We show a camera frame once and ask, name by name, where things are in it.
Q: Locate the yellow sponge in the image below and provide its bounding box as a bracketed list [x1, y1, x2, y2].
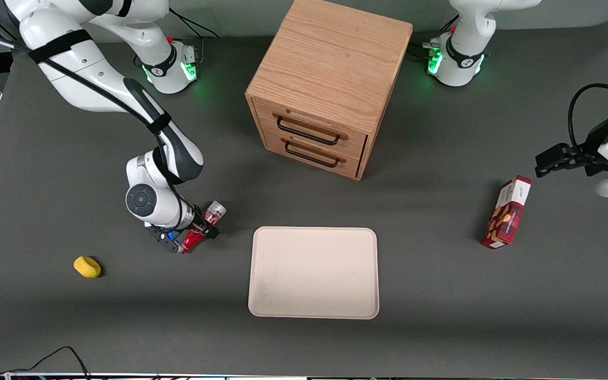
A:
[73, 256, 101, 279]

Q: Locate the wooden drawer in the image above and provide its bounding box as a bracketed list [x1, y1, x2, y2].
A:
[253, 99, 370, 159]
[261, 128, 364, 178]

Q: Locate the red coke bottle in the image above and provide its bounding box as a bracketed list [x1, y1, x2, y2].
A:
[182, 201, 227, 254]

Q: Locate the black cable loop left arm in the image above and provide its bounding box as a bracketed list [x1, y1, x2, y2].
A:
[568, 83, 608, 154]

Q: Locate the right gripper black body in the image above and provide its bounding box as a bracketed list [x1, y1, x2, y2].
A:
[177, 210, 207, 237]

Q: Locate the wooden drawer cabinet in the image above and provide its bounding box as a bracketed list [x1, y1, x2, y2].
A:
[245, 0, 414, 182]

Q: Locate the cream plastic tray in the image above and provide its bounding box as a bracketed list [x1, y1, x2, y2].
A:
[248, 226, 380, 320]

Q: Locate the red cracker box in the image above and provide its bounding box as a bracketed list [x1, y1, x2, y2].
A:
[481, 175, 533, 250]

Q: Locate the wooden lower drawer front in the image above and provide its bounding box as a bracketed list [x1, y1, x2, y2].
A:
[261, 128, 364, 178]

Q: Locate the black cable along right arm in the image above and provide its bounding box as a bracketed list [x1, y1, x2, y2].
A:
[0, 0, 202, 231]

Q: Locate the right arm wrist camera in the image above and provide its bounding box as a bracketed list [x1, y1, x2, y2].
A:
[145, 224, 185, 254]

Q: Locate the black drawer handle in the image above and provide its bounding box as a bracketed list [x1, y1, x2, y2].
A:
[284, 141, 341, 169]
[276, 117, 341, 146]

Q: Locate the black lower drawer handle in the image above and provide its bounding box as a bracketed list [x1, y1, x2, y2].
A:
[284, 141, 341, 169]

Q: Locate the black upper drawer handle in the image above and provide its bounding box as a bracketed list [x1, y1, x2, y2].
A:
[276, 117, 341, 146]

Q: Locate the black cable at table edge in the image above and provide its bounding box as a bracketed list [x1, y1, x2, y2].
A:
[0, 346, 91, 380]

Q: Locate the black cable behind right base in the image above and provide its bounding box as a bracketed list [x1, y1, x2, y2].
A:
[168, 6, 221, 41]

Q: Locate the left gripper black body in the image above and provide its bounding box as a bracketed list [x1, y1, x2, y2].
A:
[564, 115, 608, 177]

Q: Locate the wooden upper drawer front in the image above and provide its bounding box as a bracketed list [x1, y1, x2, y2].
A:
[253, 99, 370, 159]

